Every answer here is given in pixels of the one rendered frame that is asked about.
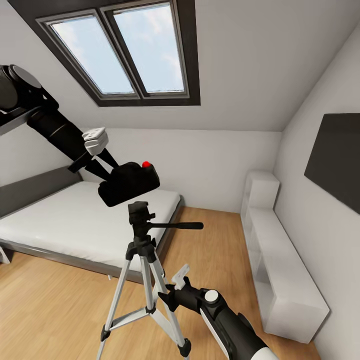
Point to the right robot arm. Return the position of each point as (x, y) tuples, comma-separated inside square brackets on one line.
[(234, 333)]

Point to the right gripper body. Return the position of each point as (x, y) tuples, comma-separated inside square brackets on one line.
[(179, 297)]

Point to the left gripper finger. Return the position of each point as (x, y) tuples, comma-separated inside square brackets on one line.
[(106, 157), (96, 168)]

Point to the digital camera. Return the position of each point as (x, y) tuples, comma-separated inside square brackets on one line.
[(131, 181)]

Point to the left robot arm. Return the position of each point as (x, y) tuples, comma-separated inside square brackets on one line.
[(22, 101)]

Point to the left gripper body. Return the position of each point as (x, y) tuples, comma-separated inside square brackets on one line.
[(68, 138)]

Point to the camera tripod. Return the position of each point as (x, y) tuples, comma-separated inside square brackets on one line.
[(145, 248)]

